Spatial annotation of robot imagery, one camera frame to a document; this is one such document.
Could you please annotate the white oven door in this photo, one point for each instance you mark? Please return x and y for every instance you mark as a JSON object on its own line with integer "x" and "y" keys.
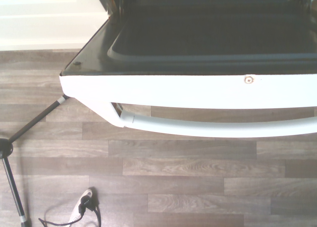
{"x": 173, "y": 88}

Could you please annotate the door screw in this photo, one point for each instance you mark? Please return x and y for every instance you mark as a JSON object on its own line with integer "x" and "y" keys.
{"x": 248, "y": 80}

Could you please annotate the black power plug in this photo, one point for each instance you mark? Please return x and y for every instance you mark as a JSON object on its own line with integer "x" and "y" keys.
{"x": 85, "y": 204}

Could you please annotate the white power strip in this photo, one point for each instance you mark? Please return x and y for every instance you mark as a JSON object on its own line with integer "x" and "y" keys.
{"x": 79, "y": 207}

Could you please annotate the white cabinet door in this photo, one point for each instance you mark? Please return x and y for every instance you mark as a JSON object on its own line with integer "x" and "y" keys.
{"x": 44, "y": 16}

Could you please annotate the black camera tripod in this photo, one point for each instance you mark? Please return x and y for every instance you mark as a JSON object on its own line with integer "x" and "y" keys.
{"x": 32, "y": 120}

